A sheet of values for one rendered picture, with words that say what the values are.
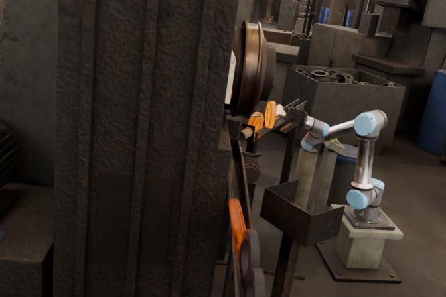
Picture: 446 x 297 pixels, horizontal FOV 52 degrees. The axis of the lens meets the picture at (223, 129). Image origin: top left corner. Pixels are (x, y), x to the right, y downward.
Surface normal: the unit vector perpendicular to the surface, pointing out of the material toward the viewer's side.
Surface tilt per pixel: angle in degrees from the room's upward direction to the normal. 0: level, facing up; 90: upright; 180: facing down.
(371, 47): 90
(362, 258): 90
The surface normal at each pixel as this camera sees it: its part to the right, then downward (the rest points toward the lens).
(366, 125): -0.68, 0.04
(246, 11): -0.20, 0.28
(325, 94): 0.29, 0.33
